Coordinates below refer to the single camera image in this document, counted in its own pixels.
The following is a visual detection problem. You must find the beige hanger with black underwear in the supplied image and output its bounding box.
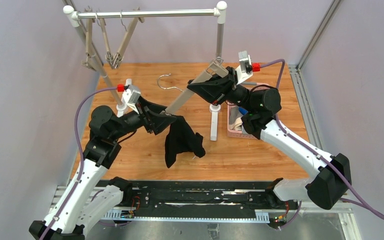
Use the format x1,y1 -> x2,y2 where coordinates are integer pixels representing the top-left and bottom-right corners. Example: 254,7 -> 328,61
157,56 -> 229,117

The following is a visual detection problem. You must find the black underwear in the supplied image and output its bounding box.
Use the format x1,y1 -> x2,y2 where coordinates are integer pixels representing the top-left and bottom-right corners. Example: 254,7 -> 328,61
164,116 -> 206,168

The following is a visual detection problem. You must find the grey white underwear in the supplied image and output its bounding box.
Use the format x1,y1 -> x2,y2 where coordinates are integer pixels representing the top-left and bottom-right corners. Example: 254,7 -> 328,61
228,106 -> 243,132

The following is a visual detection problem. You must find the beige hanger with blue underwear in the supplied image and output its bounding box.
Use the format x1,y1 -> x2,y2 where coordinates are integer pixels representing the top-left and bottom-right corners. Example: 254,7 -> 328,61
111,17 -> 145,69

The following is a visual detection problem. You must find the beige clip hanger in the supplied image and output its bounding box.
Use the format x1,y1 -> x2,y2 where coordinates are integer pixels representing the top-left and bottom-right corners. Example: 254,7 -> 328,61
96,18 -> 114,67

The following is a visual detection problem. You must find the blue underwear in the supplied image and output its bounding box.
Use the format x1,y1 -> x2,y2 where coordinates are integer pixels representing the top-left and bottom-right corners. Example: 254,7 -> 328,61
238,107 -> 248,116

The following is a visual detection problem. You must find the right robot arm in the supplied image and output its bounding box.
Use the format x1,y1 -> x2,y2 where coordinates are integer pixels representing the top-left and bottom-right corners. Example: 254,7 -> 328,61
187,67 -> 352,210

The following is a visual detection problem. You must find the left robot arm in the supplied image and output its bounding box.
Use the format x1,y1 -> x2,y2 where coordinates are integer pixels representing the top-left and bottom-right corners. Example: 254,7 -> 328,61
29,97 -> 177,240

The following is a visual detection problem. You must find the empty beige hanger left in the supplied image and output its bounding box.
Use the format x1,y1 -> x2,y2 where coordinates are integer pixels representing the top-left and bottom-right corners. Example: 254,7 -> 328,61
81,17 -> 96,71

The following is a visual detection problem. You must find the pink plastic basket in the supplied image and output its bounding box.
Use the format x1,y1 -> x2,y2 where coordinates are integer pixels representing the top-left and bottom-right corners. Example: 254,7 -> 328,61
225,83 -> 278,139

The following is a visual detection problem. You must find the metal clothes rack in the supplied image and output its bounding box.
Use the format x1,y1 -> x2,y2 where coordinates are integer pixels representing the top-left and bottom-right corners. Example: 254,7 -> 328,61
62,0 -> 228,142

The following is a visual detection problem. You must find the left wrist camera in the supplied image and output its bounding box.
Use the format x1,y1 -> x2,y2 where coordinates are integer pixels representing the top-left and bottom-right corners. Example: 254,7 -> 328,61
122,84 -> 141,114

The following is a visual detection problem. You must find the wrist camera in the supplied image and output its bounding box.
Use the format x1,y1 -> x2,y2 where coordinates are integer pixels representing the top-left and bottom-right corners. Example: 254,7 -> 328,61
235,50 -> 253,84
122,84 -> 141,114

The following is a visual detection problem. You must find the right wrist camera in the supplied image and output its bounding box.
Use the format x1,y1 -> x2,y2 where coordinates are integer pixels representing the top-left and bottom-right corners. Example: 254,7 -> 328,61
235,50 -> 253,84

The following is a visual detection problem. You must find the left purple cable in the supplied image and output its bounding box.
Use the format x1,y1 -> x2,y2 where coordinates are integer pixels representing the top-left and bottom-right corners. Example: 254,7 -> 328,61
38,84 -> 127,240

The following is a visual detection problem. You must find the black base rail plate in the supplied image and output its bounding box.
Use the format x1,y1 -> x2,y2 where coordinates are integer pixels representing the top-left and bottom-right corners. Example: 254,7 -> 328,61
104,180 -> 306,223

